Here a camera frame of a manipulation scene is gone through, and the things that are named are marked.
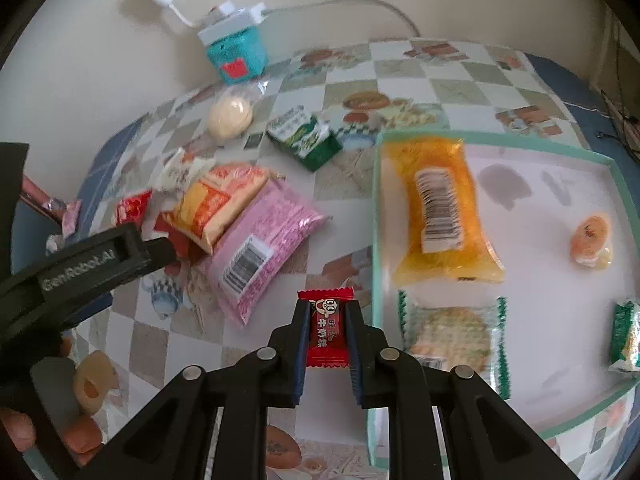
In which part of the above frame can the grey power cord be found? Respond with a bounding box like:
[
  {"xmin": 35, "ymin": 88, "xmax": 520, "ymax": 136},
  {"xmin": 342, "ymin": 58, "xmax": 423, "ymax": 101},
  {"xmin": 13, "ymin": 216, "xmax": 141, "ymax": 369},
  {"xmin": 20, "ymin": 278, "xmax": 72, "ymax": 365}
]
[{"xmin": 261, "ymin": 0, "xmax": 422, "ymax": 39}]

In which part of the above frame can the pink wrapped candy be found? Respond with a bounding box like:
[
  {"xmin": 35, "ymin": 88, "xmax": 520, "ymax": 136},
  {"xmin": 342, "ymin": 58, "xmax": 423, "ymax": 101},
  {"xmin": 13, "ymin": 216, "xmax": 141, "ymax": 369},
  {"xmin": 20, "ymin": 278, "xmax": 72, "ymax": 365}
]
[{"xmin": 21, "ymin": 176, "xmax": 82, "ymax": 240}]

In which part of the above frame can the teal-rimmed white tray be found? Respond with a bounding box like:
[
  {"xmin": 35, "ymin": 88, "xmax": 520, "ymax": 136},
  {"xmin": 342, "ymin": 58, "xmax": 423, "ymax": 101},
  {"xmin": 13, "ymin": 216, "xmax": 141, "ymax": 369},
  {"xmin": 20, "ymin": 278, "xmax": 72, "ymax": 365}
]
[{"xmin": 366, "ymin": 129, "xmax": 640, "ymax": 470}]

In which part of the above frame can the yellow-orange snack bag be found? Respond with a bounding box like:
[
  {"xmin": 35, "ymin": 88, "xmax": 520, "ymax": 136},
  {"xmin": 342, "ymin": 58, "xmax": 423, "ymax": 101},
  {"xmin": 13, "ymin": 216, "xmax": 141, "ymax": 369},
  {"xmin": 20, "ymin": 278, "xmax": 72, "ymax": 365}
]
[{"xmin": 381, "ymin": 136, "xmax": 506, "ymax": 287}]

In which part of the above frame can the teal dinosaur box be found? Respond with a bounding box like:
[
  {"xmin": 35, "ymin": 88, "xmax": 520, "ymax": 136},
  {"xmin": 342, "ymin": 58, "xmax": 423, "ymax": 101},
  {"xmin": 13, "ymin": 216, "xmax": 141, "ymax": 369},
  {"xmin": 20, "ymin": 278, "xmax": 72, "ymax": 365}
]
[{"xmin": 206, "ymin": 27, "xmax": 268, "ymax": 84}]

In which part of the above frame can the pink snack bag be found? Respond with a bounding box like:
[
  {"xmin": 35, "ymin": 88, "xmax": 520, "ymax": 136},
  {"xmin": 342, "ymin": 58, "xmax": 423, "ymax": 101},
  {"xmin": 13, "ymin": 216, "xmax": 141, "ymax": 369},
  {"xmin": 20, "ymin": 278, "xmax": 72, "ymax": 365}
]
[{"xmin": 200, "ymin": 179, "xmax": 329, "ymax": 327}]

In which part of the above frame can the black cable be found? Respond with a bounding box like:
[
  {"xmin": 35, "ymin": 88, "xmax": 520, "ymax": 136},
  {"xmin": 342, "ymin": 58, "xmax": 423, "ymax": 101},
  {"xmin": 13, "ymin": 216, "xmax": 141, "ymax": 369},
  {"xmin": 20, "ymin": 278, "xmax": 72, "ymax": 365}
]
[{"xmin": 594, "ymin": 24, "xmax": 640, "ymax": 172}]

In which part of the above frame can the red box snack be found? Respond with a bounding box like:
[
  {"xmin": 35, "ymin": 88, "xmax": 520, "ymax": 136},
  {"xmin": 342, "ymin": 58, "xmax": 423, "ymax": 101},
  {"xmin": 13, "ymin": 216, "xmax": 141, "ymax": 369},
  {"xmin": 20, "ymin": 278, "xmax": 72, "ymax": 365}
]
[{"xmin": 152, "ymin": 212, "xmax": 206, "ymax": 264}]

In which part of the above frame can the white green cracker packet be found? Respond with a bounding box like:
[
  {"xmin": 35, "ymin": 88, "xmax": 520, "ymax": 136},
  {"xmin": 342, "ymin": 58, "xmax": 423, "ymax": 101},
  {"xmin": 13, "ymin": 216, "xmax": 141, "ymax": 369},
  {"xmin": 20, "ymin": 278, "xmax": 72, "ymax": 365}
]
[{"xmin": 610, "ymin": 300, "xmax": 639, "ymax": 375}]

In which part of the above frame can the red milk candy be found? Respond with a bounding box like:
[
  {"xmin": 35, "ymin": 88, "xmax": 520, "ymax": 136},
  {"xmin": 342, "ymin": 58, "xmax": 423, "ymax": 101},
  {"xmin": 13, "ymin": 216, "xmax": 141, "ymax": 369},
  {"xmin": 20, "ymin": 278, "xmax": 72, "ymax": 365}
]
[{"xmin": 298, "ymin": 287, "xmax": 355, "ymax": 368}]

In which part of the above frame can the red heart snack bag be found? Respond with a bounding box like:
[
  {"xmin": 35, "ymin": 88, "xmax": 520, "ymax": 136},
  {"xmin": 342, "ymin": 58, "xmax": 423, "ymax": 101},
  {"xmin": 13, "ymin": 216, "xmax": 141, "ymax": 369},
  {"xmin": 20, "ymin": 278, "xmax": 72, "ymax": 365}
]
[{"xmin": 112, "ymin": 188, "xmax": 153, "ymax": 232}]

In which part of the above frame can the green-edged round cracker packet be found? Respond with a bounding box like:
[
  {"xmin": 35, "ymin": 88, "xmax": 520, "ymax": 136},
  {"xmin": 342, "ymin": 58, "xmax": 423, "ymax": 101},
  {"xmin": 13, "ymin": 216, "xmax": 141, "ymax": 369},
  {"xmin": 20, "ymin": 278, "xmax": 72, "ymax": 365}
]
[{"xmin": 397, "ymin": 290, "xmax": 511, "ymax": 400}]

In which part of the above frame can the round bun in clear bag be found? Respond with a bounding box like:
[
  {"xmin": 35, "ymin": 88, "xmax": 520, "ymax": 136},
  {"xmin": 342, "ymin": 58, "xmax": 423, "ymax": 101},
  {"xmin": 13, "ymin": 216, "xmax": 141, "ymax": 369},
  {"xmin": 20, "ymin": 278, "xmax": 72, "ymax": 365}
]
[{"xmin": 206, "ymin": 80, "xmax": 269, "ymax": 143}]

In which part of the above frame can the white power strip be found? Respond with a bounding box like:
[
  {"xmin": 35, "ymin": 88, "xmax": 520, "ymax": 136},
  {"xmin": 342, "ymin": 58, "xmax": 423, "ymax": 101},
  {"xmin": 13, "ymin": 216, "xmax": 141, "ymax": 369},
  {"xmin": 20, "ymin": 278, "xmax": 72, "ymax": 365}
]
[{"xmin": 198, "ymin": 1, "xmax": 266, "ymax": 47}]

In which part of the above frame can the white small snack packet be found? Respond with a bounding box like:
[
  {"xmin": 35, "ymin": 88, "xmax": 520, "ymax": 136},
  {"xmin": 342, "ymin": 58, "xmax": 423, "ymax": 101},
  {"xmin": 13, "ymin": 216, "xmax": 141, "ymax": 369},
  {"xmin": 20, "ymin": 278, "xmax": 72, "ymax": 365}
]
[{"xmin": 152, "ymin": 148, "xmax": 216, "ymax": 195}]

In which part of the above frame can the green milk carton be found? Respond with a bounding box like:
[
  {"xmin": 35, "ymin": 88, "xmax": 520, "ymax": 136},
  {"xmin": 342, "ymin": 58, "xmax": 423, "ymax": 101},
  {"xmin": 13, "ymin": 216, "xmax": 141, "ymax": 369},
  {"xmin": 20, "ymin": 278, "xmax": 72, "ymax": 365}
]
[{"xmin": 266, "ymin": 105, "xmax": 342, "ymax": 172}]

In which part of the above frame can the orange jelly cup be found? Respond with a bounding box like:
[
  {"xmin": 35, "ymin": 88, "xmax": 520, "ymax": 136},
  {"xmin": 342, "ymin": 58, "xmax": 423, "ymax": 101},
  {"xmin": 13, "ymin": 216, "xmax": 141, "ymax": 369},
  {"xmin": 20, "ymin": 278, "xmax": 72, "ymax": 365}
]
[{"xmin": 570, "ymin": 214, "xmax": 614, "ymax": 270}]

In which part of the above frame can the orange cracker packet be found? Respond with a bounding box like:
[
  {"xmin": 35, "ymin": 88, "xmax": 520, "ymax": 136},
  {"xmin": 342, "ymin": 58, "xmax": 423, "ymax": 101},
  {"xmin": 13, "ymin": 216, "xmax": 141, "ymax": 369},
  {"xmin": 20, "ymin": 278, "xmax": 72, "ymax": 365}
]
[{"xmin": 163, "ymin": 162, "xmax": 281, "ymax": 255}]

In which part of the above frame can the person's left hand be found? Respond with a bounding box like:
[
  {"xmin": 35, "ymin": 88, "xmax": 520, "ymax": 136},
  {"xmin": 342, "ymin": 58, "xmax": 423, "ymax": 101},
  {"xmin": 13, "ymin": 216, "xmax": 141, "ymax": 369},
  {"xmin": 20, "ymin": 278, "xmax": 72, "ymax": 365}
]
[{"xmin": 0, "ymin": 349, "xmax": 122, "ymax": 466}]

